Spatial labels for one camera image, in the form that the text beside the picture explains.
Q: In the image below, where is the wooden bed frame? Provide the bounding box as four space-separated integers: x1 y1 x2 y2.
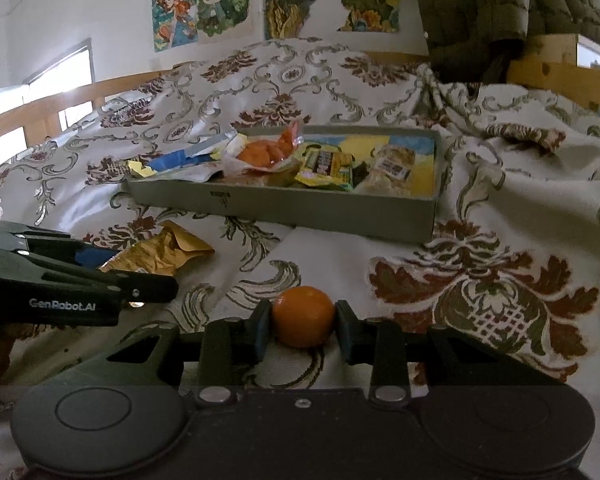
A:
0 32 600 176

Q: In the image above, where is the floral patterned bed cover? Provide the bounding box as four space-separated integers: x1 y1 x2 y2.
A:
0 37 600 480

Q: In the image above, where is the orange snack bag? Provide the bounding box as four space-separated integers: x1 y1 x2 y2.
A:
220 122 302 176

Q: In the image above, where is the grey tray with painted lining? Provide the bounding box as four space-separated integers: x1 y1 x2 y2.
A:
125 125 441 243

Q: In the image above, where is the white cabinet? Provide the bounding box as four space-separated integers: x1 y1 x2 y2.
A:
576 35 600 68

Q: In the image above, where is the clear mixed nut snack bag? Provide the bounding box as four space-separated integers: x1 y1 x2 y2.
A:
354 144 416 197

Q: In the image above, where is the anime girl boy poster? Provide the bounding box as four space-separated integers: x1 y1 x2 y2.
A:
151 0 254 52

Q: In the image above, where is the yellow biscuit packet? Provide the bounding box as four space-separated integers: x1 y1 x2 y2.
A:
294 143 354 192

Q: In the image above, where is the blue white snack packet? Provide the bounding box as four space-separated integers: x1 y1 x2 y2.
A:
148 133 235 172

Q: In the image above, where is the olive quilted jacket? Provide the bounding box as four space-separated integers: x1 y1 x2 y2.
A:
418 0 600 84

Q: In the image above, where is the small orange tangerine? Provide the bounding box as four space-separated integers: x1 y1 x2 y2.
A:
272 286 336 349

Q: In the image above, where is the pickled vegetable snack pouch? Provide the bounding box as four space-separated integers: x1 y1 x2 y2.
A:
156 159 223 183

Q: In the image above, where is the window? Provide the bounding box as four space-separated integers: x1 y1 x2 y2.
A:
0 39 96 165

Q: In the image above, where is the gold foil snack packet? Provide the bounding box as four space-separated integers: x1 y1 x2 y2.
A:
100 221 214 276

